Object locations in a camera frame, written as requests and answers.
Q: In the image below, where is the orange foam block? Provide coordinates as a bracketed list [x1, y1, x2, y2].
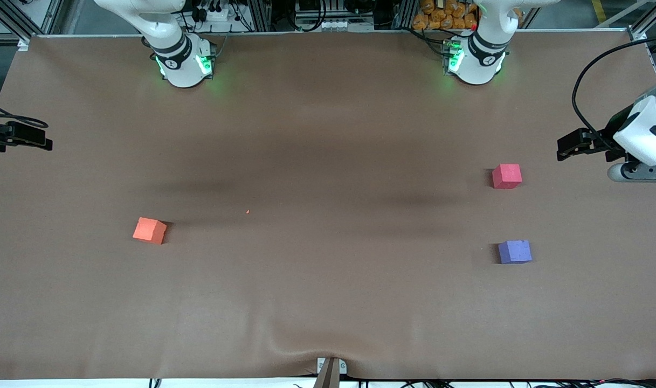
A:
[133, 217, 168, 245]

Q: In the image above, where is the red foam block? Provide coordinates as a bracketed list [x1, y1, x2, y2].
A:
[492, 164, 523, 190]

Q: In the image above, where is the blue foam block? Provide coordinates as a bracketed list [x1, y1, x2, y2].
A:
[498, 240, 533, 265]

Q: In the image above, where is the pile of orange toys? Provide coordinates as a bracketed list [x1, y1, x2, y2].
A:
[412, 0, 478, 31]

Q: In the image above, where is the white power strip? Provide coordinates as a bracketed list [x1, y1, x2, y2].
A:
[190, 0, 246, 23]

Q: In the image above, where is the brown table mat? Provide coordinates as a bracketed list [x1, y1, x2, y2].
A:
[0, 28, 656, 381]

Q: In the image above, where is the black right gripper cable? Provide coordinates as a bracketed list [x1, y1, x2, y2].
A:
[0, 101, 50, 129]

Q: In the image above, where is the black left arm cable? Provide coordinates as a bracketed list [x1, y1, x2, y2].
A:
[571, 34, 656, 153]

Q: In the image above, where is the aluminium frame profile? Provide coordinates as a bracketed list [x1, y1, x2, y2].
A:
[0, 0, 64, 51]
[627, 0, 656, 41]

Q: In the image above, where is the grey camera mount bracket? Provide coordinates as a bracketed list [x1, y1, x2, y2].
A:
[313, 357, 348, 388]

